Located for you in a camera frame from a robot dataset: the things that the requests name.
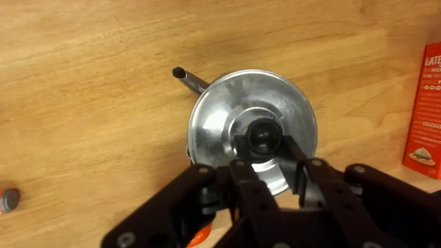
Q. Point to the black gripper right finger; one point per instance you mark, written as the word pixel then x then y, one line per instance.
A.
pixel 339 202

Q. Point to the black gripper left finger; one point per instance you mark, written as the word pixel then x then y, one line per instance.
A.
pixel 249 198

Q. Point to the silver lid with black knob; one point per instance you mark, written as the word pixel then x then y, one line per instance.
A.
pixel 221 115

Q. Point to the silver metal kettle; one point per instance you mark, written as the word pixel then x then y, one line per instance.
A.
pixel 191 82

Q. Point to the orange tomato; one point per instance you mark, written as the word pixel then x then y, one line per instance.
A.
pixel 200 238

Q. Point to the orange cracker box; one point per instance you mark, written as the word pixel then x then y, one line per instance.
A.
pixel 425 115

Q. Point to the small brown nut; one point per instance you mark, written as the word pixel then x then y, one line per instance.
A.
pixel 9 201

